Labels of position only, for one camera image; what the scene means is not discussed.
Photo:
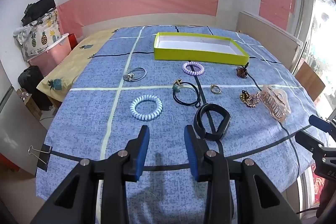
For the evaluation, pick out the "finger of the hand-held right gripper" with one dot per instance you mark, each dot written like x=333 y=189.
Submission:
x=307 y=141
x=321 y=123

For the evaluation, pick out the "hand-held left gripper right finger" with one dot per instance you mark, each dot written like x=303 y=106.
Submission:
x=190 y=150

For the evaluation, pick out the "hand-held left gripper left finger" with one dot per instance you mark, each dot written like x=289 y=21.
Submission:
x=143 y=150

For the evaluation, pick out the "black wristband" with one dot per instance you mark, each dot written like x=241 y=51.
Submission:
x=223 y=124

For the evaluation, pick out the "pink hair claw clip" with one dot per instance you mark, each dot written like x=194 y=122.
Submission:
x=275 y=103

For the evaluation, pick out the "yellow-green cardboard box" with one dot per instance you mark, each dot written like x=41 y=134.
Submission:
x=183 y=54

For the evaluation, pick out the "red patterned cloth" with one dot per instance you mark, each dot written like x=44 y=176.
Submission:
x=319 y=184

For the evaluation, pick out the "brown wooden board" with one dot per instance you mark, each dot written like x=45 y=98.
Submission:
x=309 y=79

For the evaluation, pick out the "blue plaid blanket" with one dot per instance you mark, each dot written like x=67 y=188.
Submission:
x=92 y=108

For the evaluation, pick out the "black binder clip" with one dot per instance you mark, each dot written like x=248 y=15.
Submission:
x=44 y=158

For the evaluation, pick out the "yellow pineapple bed sheet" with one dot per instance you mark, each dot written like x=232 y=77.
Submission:
x=76 y=64

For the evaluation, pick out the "light wooden headboard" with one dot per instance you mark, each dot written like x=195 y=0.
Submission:
x=262 y=29

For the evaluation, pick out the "pink storage bin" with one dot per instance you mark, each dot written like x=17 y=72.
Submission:
x=52 y=58

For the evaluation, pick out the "red box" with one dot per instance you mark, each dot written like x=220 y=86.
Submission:
x=72 y=41

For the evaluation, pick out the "black suitcase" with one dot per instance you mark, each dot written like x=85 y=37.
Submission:
x=31 y=79

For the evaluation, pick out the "pineapple print bag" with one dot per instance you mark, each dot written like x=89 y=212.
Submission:
x=36 y=40

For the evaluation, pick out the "black bag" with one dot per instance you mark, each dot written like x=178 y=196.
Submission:
x=42 y=6

